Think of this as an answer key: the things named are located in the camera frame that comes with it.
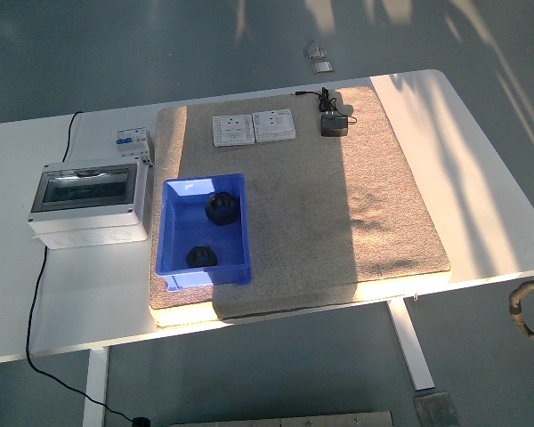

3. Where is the large black hex nut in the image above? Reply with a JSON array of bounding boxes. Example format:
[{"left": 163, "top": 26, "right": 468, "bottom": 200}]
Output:
[{"left": 204, "top": 190, "right": 240, "bottom": 228}]

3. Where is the small black hex nut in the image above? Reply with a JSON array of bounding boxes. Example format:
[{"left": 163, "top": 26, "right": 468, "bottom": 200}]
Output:
[{"left": 185, "top": 245, "right": 218, "bottom": 270}]

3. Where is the white distribution box clear lid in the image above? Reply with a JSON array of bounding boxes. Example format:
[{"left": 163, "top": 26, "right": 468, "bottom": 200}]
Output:
[{"left": 28, "top": 159, "right": 150, "bottom": 250}]

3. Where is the grey-brown mat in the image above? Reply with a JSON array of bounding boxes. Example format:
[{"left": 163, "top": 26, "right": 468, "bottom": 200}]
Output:
[{"left": 147, "top": 85, "right": 451, "bottom": 321}]

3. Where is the blue plastic bin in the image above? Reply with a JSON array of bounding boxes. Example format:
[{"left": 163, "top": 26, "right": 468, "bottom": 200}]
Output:
[{"left": 153, "top": 173, "right": 254, "bottom": 291}]

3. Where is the white blue circuit breaker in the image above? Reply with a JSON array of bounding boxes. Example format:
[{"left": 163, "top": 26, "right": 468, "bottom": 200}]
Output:
[{"left": 114, "top": 126, "right": 155, "bottom": 168}]

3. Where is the open metal floor socket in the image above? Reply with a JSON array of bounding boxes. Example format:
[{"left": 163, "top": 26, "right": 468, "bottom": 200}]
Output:
[{"left": 303, "top": 41, "right": 328, "bottom": 60}]

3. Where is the white table leg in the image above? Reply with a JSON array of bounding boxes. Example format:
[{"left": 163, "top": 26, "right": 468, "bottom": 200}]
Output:
[
  {"left": 82, "top": 346, "right": 110, "bottom": 427},
  {"left": 386, "top": 300, "right": 436, "bottom": 392}
]

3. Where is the long grey metal plate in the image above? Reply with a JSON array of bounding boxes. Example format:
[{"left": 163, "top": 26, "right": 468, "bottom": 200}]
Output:
[{"left": 168, "top": 410, "right": 395, "bottom": 427}]

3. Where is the grey metal foot plate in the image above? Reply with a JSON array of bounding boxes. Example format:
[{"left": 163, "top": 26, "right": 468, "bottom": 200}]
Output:
[{"left": 412, "top": 391, "right": 460, "bottom": 427}]

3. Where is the white wall socket panel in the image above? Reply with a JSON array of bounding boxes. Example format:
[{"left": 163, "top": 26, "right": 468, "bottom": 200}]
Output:
[
  {"left": 212, "top": 114, "right": 256, "bottom": 148},
  {"left": 252, "top": 108, "right": 297, "bottom": 143}
]

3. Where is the black power adapter with cord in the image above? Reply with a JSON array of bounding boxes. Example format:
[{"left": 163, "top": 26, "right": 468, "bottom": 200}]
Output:
[{"left": 292, "top": 86, "right": 358, "bottom": 138}]

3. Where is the braided robot cable loop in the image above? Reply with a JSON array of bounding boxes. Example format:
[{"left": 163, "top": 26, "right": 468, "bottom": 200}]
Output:
[{"left": 508, "top": 279, "right": 534, "bottom": 342}]

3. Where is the long black cable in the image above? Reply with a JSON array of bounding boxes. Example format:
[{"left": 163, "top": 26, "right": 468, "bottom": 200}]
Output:
[{"left": 25, "top": 109, "right": 137, "bottom": 422}]

